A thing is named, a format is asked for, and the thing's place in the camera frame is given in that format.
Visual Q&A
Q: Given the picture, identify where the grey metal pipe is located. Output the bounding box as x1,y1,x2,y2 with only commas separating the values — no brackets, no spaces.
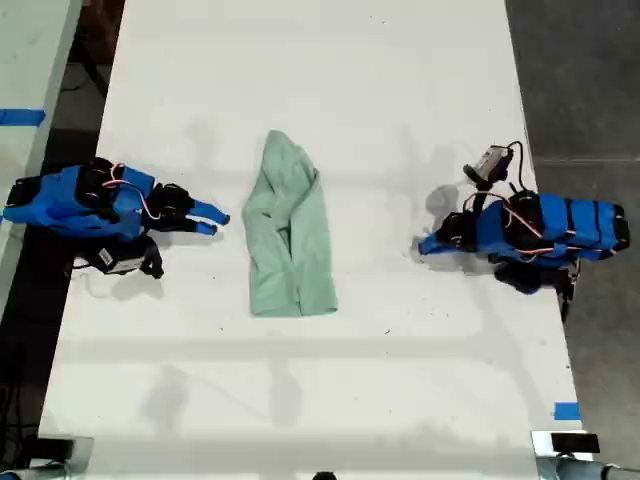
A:
538,455,640,480

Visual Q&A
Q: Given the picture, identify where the white side table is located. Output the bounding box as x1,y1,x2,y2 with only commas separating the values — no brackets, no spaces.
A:
0,0,84,314

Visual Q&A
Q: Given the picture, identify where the black camera stalk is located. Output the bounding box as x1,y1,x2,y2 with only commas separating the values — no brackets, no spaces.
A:
137,234,165,280
471,177,495,215

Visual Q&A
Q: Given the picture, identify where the black table clamp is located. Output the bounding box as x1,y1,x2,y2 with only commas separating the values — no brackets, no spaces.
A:
558,267,581,322

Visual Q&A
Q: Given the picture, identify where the grey black camera box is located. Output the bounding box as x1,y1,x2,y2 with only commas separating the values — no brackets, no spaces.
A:
462,144,514,189

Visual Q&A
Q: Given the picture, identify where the small black box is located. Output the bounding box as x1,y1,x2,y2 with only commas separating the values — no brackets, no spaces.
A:
37,437,76,461
551,433,600,454

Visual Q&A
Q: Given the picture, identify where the pale green t-shirt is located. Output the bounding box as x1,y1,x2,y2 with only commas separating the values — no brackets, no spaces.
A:
241,129,340,318

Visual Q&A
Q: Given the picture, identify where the black camera box with label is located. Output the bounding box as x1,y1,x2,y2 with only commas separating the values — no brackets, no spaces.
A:
91,241,145,276

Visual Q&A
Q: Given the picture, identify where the long blue tape strip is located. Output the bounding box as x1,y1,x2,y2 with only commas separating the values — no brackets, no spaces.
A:
0,108,47,127

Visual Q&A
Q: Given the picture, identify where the black floor cable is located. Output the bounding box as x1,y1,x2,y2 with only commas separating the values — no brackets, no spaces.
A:
59,47,109,97

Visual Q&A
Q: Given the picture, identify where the metal corner bracket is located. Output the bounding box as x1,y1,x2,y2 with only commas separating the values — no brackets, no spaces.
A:
29,435,95,471
530,429,601,459

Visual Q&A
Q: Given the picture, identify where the black camera cable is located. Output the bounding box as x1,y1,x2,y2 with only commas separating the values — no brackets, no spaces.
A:
504,140,539,197
64,254,101,274

